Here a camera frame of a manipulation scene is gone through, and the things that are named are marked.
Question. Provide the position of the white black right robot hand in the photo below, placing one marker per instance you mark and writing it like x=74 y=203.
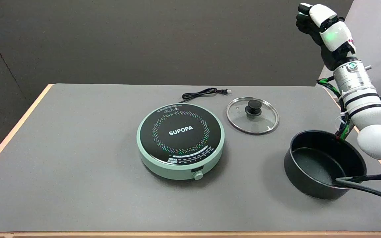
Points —
x=334 y=34

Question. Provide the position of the glass pot lid black knob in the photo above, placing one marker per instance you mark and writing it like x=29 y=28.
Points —
x=254 y=106

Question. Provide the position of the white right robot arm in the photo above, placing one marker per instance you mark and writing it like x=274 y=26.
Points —
x=364 y=109

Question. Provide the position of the black saucepan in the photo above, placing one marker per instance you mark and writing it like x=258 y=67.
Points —
x=313 y=165

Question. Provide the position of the green round induction cooker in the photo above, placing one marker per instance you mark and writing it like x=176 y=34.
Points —
x=180 y=142

